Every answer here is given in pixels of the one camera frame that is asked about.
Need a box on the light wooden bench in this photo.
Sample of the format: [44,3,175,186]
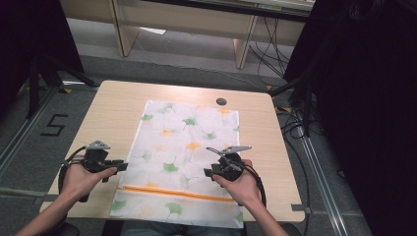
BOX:
[59,0,308,70]

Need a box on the black floor cables bundle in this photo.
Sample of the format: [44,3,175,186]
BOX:
[274,106,313,236]
[248,16,292,81]

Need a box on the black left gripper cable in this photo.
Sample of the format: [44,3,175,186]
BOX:
[57,146,88,198]

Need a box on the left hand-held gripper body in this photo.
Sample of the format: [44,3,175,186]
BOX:
[78,140,112,204]

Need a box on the person's right hand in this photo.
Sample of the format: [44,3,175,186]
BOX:
[211,159,264,209]

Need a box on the person's left hand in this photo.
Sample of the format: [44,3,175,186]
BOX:
[60,161,118,203]

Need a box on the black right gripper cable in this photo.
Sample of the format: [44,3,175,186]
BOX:
[242,164,268,208]

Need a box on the white leaf print pillowcase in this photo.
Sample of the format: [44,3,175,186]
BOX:
[109,99,246,229]

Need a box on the black tripod stand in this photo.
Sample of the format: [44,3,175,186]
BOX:
[268,73,318,139]
[25,54,99,120]

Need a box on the metal floor rail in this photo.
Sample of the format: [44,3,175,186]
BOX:
[296,126,351,236]
[0,87,58,180]

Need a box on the black curtain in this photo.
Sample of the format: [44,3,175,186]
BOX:
[0,0,85,114]
[283,0,417,236]

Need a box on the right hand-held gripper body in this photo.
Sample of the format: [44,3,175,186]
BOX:
[209,146,253,183]

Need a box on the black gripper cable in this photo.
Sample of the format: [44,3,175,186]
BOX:
[57,146,88,198]
[242,164,268,208]

